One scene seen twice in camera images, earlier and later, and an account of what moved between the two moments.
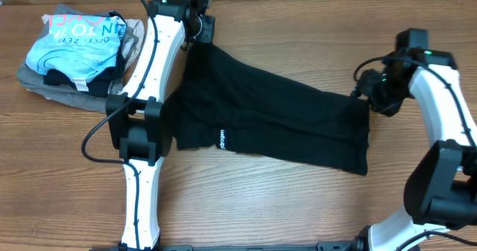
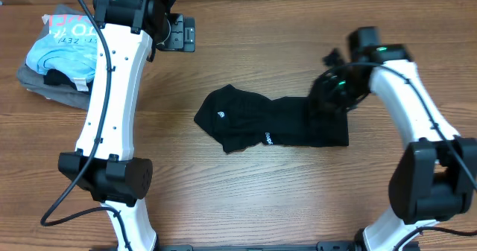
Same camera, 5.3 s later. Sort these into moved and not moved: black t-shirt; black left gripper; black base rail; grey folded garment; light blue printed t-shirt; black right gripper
Moved: black right gripper; black left gripper; black t-shirt
Not moved: light blue printed t-shirt; black base rail; grey folded garment
